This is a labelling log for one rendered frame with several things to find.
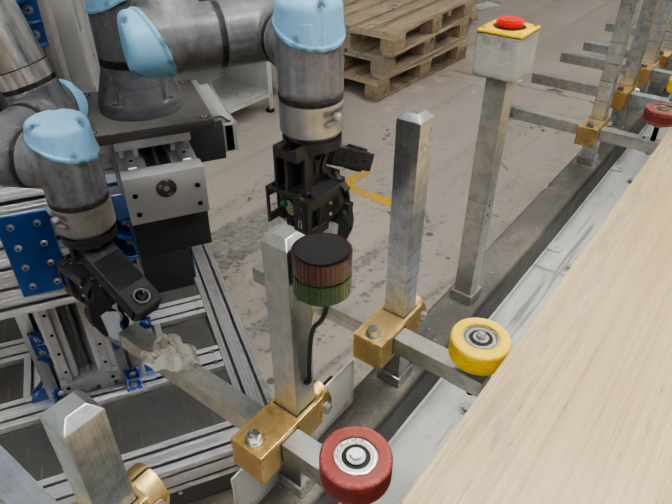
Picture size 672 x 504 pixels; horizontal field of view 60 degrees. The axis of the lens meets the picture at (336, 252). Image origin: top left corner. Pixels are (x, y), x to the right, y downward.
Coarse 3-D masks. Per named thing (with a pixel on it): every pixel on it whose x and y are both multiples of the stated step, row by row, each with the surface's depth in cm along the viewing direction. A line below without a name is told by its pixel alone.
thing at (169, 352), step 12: (168, 336) 82; (156, 348) 82; (168, 348) 80; (180, 348) 82; (192, 348) 82; (144, 360) 80; (156, 360) 80; (168, 360) 80; (180, 360) 80; (192, 360) 80
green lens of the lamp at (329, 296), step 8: (296, 280) 57; (296, 288) 58; (304, 288) 57; (312, 288) 56; (320, 288) 56; (328, 288) 56; (336, 288) 57; (344, 288) 57; (296, 296) 58; (304, 296) 57; (312, 296) 57; (320, 296) 57; (328, 296) 57; (336, 296) 57; (344, 296) 58; (312, 304) 57; (320, 304) 57; (328, 304) 57
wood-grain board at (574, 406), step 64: (640, 192) 111; (640, 256) 94; (576, 320) 82; (640, 320) 82; (512, 384) 72; (576, 384) 72; (640, 384) 72; (448, 448) 65; (512, 448) 65; (576, 448) 65; (640, 448) 65
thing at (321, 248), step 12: (300, 240) 58; (312, 240) 58; (324, 240) 58; (336, 240) 58; (300, 252) 56; (312, 252) 56; (324, 252) 56; (336, 252) 56; (348, 252) 57; (312, 264) 55; (324, 264) 55; (324, 312) 61; (312, 336) 65
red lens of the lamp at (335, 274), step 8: (296, 240) 58; (352, 248) 57; (296, 264) 56; (304, 264) 55; (336, 264) 55; (344, 264) 56; (296, 272) 56; (304, 272) 56; (312, 272) 55; (320, 272) 55; (328, 272) 55; (336, 272) 55; (344, 272) 56; (304, 280) 56; (312, 280) 56; (320, 280) 56; (328, 280) 56; (336, 280) 56
